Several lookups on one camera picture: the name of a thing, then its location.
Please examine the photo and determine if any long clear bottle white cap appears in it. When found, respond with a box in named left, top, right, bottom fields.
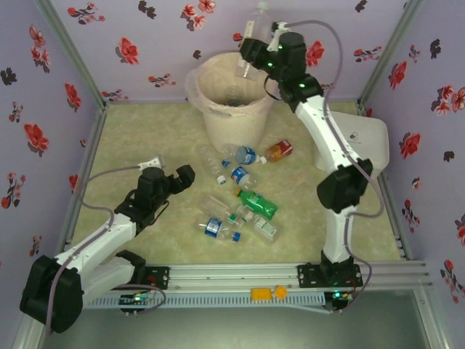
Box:
left=199, top=146, right=228, bottom=185

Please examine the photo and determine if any clear bottle without label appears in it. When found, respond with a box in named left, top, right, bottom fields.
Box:
left=199, top=195, right=233, bottom=220

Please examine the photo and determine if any clear bottle blue label white cap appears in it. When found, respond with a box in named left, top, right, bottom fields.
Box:
left=222, top=143, right=268, bottom=165

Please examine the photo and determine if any small clear bottle green cap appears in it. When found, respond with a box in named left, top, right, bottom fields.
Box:
left=227, top=204, right=255, bottom=225

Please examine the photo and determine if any green bottle yellow cap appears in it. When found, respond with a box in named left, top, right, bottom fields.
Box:
left=233, top=188, right=279, bottom=220

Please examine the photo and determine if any clear bottle green white label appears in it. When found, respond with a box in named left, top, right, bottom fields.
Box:
left=250, top=214, right=283, bottom=244

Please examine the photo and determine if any beige plastic bin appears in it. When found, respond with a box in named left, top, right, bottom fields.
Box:
left=184, top=52, right=275, bottom=153

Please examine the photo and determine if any translucent plastic bin liner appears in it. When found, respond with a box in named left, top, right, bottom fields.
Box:
left=183, top=67, right=206, bottom=112

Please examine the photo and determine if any white plastic box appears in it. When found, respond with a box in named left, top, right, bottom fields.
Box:
left=312, top=110, right=390, bottom=176

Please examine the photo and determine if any grey metal panel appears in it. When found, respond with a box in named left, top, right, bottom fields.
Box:
left=36, top=289, right=448, bottom=349

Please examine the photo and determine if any aluminium side rail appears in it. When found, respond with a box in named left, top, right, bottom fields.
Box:
left=57, top=103, right=109, bottom=255
left=357, top=101, right=413, bottom=261

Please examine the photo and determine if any aluminium frame post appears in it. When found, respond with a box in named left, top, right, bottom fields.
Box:
left=357, top=0, right=425, bottom=106
left=31, top=0, right=109, bottom=107

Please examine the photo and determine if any aluminium front rail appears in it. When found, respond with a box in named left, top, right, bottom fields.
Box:
left=143, top=261, right=434, bottom=292

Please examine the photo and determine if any short grey cable loop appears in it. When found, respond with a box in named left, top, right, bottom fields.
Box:
left=108, top=285, right=167, bottom=317

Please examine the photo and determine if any white slotted cable duct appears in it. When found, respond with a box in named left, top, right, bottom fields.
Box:
left=86, top=292, right=326, bottom=307

